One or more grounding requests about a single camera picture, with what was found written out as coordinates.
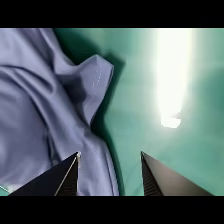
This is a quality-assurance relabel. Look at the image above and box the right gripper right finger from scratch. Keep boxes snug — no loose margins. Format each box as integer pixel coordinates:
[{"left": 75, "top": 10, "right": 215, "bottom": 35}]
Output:
[{"left": 140, "top": 150, "right": 214, "bottom": 197}]

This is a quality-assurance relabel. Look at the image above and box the blue shirt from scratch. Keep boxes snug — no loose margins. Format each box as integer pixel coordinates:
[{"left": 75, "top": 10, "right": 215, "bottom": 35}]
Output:
[{"left": 0, "top": 27, "right": 120, "bottom": 197}]

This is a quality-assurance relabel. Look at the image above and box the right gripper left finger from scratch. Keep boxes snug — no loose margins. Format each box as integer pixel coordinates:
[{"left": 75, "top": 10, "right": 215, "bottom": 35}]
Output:
[{"left": 9, "top": 151, "right": 82, "bottom": 197}]

